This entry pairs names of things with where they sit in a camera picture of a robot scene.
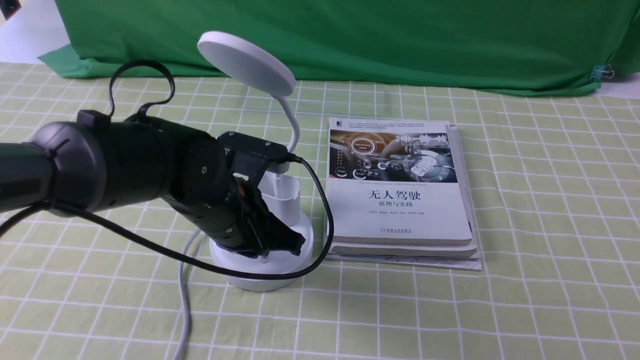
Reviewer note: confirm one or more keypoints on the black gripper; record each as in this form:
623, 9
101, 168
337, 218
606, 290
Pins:
232, 213

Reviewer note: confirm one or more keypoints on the white desk lamp with sockets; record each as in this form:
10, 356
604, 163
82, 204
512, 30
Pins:
256, 68

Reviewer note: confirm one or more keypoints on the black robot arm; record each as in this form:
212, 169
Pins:
95, 165

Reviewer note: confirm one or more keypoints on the top white self-driving book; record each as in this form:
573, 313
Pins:
397, 200

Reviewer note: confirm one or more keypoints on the bottom thin booklet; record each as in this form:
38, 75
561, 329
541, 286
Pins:
400, 261

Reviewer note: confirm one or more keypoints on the green checkered tablecloth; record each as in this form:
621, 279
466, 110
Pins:
555, 186

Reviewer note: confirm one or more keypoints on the green backdrop cloth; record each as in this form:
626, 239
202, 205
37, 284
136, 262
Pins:
534, 48

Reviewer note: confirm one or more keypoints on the dark object top left corner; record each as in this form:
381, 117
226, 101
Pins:
9, 7

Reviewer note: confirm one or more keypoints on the teal binder clip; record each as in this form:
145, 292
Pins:
600, 73

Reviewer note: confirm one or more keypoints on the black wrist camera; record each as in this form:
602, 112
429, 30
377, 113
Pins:
251, 157

